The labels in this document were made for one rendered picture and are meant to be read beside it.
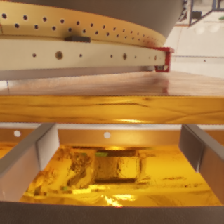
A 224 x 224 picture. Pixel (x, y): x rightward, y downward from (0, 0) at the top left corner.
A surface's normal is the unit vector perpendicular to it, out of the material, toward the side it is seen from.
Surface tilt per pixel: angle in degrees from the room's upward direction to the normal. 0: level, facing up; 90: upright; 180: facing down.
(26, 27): 62
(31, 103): 90
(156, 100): 90
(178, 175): 128
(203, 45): 90
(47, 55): 90
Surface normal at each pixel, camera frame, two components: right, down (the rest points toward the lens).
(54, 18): 0.48, 0.67
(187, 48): -0.04, 0.29
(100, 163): -0.02, -0.37
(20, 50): 0.48, 0.26
